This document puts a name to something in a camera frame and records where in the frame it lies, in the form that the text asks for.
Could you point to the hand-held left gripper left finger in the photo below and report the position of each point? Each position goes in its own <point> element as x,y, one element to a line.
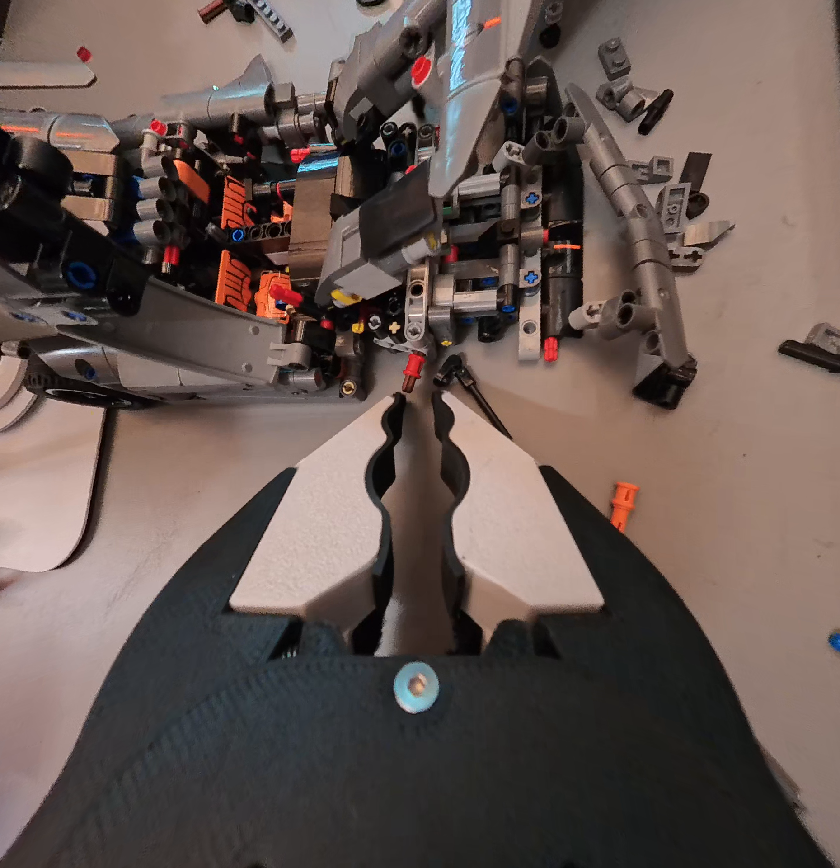
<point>304,542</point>

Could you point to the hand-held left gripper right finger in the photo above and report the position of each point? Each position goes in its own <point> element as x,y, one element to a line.
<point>528,542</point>

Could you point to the grey lego car model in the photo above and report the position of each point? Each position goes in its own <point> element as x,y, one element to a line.
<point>223,271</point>

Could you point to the grey lego panel strip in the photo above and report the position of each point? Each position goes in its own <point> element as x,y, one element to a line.
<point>636,224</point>

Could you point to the orange lego pin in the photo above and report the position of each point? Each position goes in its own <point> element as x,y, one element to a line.
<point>623,507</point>

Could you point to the thin black lego rod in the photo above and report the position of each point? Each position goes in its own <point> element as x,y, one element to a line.
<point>470,390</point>

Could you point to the black lego slope piece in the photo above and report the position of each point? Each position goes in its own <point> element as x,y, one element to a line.
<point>664,385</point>

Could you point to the grey lego cross-hole piece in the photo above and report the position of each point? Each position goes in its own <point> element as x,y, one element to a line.
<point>687,258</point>

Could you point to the grey lego slope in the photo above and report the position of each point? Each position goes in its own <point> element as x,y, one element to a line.
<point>708,232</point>

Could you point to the small grey lego plate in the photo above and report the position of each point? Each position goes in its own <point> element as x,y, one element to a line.
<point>830,337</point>

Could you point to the grey studded lego plate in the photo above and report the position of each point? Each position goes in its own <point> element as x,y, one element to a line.
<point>672,207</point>

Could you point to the small black lego piece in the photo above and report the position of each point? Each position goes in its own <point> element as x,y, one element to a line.
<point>696,205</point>

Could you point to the black lego tile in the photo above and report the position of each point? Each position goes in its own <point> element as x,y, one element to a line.
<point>696,173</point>

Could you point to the black lego pin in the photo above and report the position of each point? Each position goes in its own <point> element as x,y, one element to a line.
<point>655,112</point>

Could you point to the grey lego connector assembly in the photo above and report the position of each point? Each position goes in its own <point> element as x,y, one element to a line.
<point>626,98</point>

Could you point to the grey two-stud lego plate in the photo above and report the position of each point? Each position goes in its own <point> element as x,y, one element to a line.
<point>614,56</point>

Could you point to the black rounded lego piece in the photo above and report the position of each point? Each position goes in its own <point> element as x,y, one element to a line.
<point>550,35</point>

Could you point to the brown lego axle pin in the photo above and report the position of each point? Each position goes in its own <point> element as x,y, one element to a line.
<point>212,8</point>

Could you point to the white rounded mat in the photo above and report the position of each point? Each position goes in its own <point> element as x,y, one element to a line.
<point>33,488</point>

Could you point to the grey lego frame plate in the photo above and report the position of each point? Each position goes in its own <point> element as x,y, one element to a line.
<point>650,169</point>

